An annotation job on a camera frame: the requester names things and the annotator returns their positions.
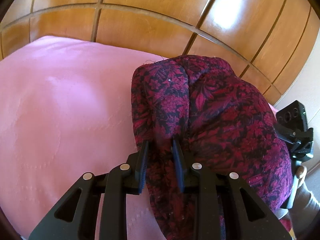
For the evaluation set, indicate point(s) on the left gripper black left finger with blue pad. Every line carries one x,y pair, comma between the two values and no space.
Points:
96,205

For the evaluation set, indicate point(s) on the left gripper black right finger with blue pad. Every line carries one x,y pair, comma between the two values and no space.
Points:
226,206

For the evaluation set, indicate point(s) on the red floral patterned garment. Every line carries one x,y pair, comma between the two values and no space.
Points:
221,120

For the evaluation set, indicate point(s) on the person's right hand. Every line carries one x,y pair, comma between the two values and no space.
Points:
301,173

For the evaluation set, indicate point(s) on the wooden panelled headboard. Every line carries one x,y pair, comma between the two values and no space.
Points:
266,42

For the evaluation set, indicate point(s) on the pink bed sheet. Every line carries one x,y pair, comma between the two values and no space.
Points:
65,110

